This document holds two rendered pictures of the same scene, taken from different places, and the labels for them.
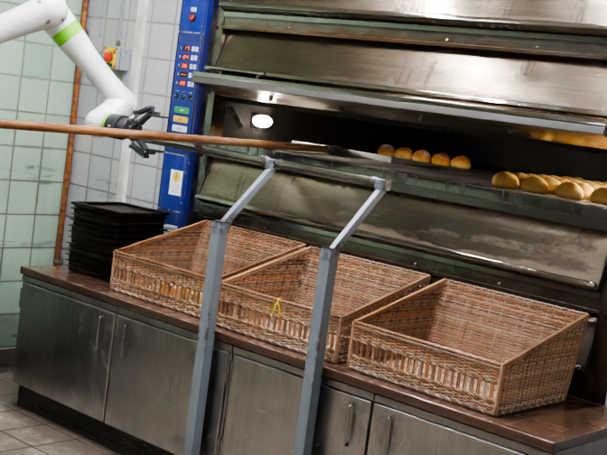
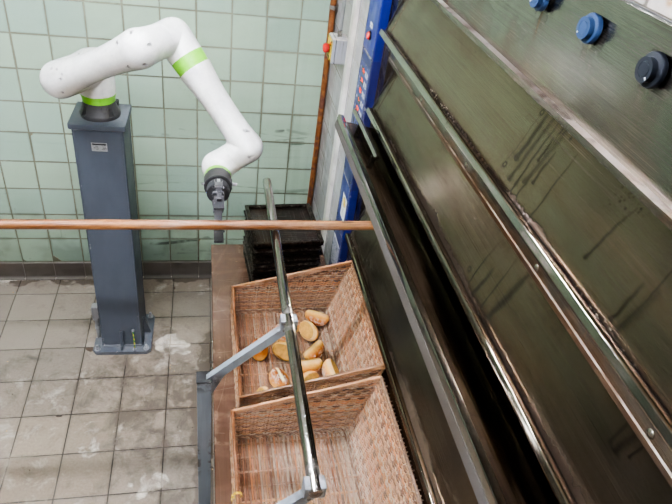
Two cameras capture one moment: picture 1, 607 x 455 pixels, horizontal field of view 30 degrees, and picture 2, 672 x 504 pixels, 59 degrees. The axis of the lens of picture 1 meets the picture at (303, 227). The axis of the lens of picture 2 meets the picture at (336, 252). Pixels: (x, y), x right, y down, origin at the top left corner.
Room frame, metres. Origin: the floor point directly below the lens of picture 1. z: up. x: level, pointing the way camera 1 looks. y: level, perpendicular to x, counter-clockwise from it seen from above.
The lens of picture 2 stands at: (3.00, -0.60, 2.27)
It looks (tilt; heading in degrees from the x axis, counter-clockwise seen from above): 36 degrees down; 34
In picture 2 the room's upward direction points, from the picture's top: 9 degrees clockwise
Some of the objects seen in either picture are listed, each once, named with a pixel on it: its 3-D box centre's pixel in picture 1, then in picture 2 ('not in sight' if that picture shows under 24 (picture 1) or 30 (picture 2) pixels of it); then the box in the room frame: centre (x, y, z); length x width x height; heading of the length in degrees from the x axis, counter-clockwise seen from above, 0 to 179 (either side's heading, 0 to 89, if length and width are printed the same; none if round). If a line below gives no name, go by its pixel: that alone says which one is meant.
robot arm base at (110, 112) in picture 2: not in sight; (101, 100); (4.21, 1.43, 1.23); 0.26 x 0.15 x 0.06; 48
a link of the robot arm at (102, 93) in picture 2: not in sight; (93, 75); (4.16, 1.38, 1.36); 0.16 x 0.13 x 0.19; 14
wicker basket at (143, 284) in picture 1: (208, 266); (300, 336); (4.24, 0.34, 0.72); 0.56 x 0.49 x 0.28; 50
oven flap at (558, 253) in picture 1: (378, 213); (429, 407); (4.06, -0.26, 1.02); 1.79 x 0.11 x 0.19; 50
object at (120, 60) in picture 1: (116, 58); (337, 48); (5.00, 0.91, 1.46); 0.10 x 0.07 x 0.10; 50
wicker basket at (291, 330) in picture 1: (322, 300); (318, 484); (3.84, -0.10, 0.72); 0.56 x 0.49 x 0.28; 50
